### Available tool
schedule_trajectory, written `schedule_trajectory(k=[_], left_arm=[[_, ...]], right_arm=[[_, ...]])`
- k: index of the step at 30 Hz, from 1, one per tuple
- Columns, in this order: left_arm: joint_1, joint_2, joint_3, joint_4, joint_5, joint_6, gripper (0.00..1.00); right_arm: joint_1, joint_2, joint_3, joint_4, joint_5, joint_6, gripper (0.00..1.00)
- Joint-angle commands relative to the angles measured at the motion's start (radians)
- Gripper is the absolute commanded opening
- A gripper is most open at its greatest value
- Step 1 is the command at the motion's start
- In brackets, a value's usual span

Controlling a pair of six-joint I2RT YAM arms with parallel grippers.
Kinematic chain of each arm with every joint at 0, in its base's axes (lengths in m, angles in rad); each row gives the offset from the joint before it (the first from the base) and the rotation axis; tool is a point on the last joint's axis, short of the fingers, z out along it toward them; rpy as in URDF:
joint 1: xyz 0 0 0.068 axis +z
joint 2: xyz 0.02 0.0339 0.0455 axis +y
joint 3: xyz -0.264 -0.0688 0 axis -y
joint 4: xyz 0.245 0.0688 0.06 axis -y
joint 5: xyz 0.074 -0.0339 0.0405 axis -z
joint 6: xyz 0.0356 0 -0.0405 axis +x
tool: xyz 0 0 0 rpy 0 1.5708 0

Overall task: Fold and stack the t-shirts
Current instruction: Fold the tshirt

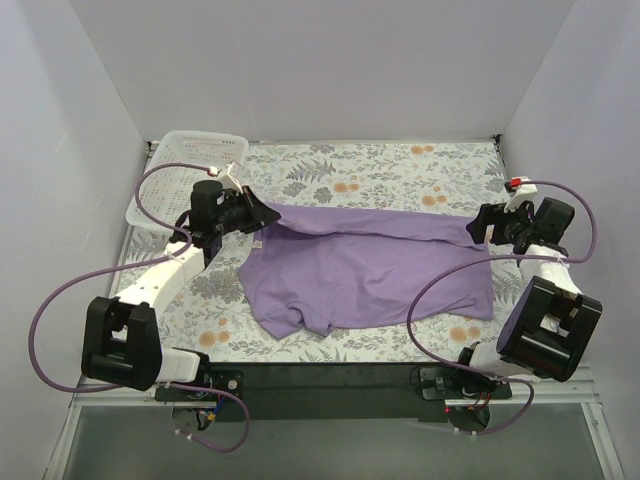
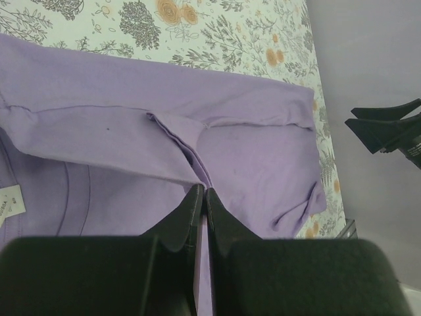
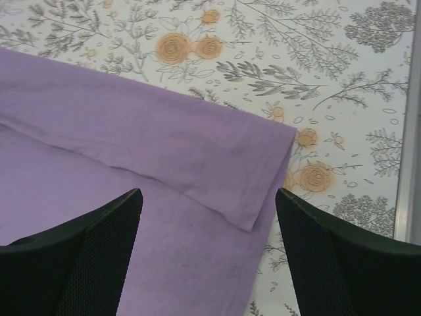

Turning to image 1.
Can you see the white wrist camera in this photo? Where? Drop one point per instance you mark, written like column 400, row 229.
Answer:
column 520, row 190
column 227, row 178

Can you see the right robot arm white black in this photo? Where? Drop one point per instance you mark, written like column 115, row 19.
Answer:
column 547, row 332

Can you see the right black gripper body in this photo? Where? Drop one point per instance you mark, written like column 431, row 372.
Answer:
column 491, row 226

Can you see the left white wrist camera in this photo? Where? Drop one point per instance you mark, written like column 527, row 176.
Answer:
column 227, row 178

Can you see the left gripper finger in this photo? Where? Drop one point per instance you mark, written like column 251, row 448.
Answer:
column 248, row 226
column 257, row 210

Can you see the purple t shirt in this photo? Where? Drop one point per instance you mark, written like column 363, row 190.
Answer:
column 321, row 268

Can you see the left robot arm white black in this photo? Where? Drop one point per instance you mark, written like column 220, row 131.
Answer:
column 122, row 343

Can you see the white plastic basket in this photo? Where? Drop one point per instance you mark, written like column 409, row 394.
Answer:
column 166, row 193

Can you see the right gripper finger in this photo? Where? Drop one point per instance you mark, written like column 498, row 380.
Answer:
column 488, row 215
column 495, row 235

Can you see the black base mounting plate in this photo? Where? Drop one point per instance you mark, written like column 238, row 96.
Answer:
column 337, row 391

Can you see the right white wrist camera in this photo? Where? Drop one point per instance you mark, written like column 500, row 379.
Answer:
column 520, row 190

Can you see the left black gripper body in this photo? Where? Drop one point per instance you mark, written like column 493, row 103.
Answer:
column 251, row 210

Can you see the aluminium frame rail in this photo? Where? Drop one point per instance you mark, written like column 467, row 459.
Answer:
column 584, row 391

